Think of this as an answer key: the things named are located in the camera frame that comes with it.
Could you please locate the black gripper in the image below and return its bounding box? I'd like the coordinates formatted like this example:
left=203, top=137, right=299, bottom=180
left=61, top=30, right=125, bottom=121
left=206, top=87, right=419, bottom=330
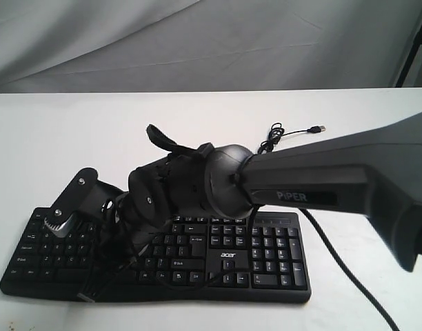
left=77, top=196, right=172, bottom=303

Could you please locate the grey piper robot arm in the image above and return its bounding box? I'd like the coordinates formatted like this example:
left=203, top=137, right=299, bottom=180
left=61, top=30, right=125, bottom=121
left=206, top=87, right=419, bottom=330
left=78, top=112, right=422, bottom=302

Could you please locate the black acer keyboard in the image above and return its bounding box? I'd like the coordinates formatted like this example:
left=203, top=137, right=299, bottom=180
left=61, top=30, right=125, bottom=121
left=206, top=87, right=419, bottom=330
left=0, top=208, right=311, bottom=303

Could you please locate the grey backdrop cloth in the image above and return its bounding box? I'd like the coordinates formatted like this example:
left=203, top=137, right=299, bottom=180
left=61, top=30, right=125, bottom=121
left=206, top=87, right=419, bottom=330
left=0, top=1, right=422, bottom=93

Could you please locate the black tripod stand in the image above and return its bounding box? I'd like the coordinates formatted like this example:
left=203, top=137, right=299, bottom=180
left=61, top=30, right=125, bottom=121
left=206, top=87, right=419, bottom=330
left=394, top=14, right=422, bottom=88

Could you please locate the black velcro strap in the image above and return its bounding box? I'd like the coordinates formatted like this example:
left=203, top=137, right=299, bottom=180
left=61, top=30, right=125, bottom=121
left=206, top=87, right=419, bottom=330
left=145, top=123, right=198, bottom=159

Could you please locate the black keyboard usb cable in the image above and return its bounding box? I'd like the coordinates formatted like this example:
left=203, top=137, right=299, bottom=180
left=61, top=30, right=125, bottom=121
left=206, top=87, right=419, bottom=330
left=255, top=122, right=327, bottom=156

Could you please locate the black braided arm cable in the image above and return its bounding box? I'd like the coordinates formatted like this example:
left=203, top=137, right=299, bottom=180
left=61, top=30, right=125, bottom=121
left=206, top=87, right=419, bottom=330
left=155, top=203, right=401, bottom=331

